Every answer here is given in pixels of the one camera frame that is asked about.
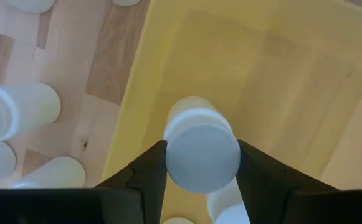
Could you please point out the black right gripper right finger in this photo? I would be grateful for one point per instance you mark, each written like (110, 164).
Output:
(271, 196)

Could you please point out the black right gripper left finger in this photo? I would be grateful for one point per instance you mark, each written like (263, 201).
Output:
(143, 193)

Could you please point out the yellow plastic basket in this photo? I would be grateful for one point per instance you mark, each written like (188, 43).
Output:
(261, 93)

